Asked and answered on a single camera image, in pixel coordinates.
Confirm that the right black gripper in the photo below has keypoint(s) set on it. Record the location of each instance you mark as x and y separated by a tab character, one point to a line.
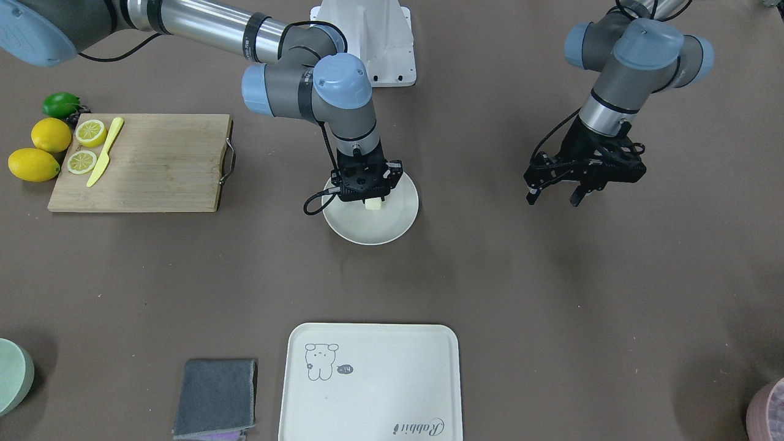
395	174

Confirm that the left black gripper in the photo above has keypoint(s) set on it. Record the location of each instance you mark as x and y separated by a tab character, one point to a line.
577	144

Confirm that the white steamed bun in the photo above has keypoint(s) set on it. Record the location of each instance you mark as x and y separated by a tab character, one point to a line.
374	204

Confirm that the grey round plate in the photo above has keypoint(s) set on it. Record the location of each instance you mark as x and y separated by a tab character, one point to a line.
358	225

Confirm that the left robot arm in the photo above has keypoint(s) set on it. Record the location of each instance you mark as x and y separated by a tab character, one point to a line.
636	53

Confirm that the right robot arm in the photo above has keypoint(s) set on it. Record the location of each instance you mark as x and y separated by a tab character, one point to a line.
297	70

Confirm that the cream rabbit tray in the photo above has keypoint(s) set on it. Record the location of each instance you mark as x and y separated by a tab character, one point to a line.
359	381

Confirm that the grey folded cloth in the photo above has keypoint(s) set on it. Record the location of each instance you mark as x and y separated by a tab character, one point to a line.
217	399

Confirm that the wooden cutting board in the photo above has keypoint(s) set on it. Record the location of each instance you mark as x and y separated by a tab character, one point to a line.
159	163

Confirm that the yellow plastic knife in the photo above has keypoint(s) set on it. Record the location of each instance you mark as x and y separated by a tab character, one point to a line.
103	158

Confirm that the upper lemon half slice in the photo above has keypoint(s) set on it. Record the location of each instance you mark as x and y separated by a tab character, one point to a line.
91	133

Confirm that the lemon half slice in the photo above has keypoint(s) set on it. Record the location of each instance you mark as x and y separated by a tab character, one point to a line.
91	133
81	162

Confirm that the lower lemon half slice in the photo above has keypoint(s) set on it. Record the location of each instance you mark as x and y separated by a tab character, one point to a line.
81	162

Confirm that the pink bowl with ice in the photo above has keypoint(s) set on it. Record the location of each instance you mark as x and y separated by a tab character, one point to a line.
765	413

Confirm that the green lime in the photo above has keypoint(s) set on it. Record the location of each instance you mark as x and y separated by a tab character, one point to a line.
60	105

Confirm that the whole lemon far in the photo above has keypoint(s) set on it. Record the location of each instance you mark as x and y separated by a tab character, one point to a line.
51	135

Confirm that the whole lemon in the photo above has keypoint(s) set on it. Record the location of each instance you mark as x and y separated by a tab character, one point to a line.
34	165
51	135

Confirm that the whole lemon near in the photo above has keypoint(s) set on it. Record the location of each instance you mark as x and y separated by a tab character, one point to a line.
34	165

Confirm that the mint green bowl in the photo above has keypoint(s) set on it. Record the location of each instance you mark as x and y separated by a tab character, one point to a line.
17	375

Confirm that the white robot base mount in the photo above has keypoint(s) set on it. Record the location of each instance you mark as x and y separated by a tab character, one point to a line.
379	33

